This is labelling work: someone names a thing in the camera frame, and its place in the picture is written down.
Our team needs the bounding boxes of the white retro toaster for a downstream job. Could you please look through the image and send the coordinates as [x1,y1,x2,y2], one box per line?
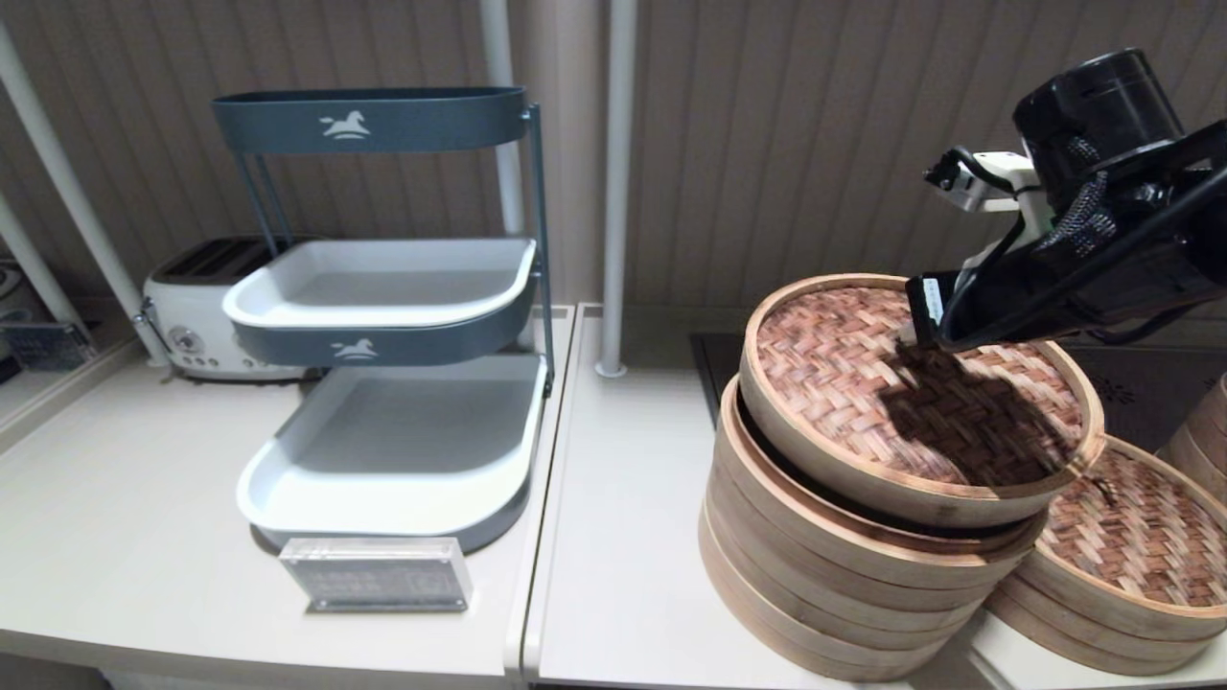
[139,236,322,384]

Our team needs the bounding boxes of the braided sleeve cable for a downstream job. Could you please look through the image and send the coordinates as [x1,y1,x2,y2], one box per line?
[1045,172,1118,255]

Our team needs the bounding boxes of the short bamboo steamer with lid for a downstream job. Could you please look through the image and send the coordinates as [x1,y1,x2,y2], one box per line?
[1021,436,1227,643]

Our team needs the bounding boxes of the clear acrylic warning sign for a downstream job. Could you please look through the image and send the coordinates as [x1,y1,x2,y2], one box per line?
[280,537,473,614]

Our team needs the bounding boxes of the bamboo steamer stack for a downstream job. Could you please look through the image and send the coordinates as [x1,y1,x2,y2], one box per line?
[1155,376,1227,504]

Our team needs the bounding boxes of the bamboo steamer basket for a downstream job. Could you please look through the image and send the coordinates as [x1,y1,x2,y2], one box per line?
[985,575,1227,677]
[717,374,1048,614]
[698,517,969,684]
[705,470,998,653]

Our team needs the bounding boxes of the black induction cooktop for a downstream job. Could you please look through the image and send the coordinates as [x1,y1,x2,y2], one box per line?
[690,326,1227,451]

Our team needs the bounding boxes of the teal and white rack tray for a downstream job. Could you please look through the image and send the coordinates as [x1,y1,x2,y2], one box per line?
[211,87,529,156]
[222,238,538,370]

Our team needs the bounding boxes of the woven bamboo steamer lid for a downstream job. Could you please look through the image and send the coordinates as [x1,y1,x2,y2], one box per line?
[738,273,1105,528]

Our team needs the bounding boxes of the small dark acrylic sign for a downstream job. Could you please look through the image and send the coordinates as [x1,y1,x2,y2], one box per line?
[0,321,97,375]

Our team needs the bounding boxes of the white slanted support pole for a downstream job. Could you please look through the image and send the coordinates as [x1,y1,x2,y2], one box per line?
[0,19,172,370]
[0,196,82,332]

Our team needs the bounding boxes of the white upright support pole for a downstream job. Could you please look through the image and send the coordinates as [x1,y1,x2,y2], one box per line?
[592,0,639,380]
[477,0,528,241]

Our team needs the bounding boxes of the grey square plastic tray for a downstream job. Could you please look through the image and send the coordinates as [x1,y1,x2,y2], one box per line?
[236,355,549,557]

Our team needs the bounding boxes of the teal metal rack frame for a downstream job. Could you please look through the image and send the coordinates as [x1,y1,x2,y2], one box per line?
[235,103,557,400]

